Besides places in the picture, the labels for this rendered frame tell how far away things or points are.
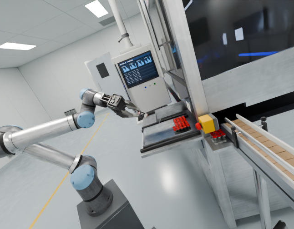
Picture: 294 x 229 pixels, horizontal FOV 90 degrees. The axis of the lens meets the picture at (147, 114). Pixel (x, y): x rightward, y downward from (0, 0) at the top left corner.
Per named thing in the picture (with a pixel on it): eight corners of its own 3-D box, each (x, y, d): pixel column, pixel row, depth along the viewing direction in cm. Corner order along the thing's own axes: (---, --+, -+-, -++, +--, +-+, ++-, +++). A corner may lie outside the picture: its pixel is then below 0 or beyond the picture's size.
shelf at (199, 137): (186, 102, 154) (186, 101, 154) (216, 135, 89) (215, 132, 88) (143, 117, 160) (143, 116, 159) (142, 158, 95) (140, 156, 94)
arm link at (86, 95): (86, 102, 89) (90, 88, 88) (101, 107, 85) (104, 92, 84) (76, 100, 81) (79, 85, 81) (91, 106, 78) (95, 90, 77)
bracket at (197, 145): (201, 146, 105) (197, 130, 101) (203, 148, 102) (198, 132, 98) (156, 160, 109) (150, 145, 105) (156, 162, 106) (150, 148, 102)
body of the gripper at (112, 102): (115, 108, 69) (96, 102, 74) (122, 116, 77) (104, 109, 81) (123, 95, 72) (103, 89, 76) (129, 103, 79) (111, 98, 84)
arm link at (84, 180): (80, 205, 73) (65, 186, 69) (81, 187, 85) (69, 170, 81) (103, 191, 76) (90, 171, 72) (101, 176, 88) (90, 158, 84)
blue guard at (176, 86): (163, 77, 271) (159, 67, 265) (196, 116, 90) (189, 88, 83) (162, 77, 271) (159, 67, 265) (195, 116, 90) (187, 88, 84)
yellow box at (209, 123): (213, 124, 83) (210, 112, 80) (219, 129, 76) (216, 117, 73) (200, 128, 83) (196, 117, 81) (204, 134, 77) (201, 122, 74)
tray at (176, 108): (187, 102, 149) (186, 98, 148) (195, 110, 125) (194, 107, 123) (155, 113, 153) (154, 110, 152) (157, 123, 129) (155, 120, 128)
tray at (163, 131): (185, 118, 118) (183, 115, 117) (194, 134, 94) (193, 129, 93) (144, 131, 123) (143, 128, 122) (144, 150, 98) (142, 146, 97)
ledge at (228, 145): (228, 133, 86) (227, 130, 86) (241, 145, 74) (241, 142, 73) (204, 141, 88) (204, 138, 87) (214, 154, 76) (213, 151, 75)
